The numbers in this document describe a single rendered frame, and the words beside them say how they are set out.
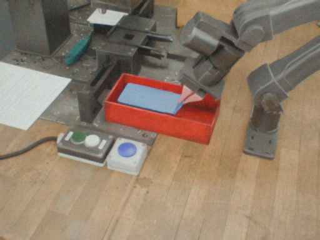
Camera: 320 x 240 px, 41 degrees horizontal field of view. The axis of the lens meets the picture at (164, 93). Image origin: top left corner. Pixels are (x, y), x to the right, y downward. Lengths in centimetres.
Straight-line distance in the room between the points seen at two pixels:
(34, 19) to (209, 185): 65
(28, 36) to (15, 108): 25
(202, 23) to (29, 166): 46
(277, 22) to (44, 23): 64
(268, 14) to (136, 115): 37
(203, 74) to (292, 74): 18
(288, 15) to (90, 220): 53
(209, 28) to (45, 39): 55
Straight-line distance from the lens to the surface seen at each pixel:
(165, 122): 95
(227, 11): 144
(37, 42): 124
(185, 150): 95
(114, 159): 89
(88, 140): 92
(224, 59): 85
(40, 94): 112
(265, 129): 99
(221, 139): 98
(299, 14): 84
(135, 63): 111
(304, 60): 91
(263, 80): 92
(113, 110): 98
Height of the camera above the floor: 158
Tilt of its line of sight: 38 degrees down
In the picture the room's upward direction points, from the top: 2 degrees clockwise
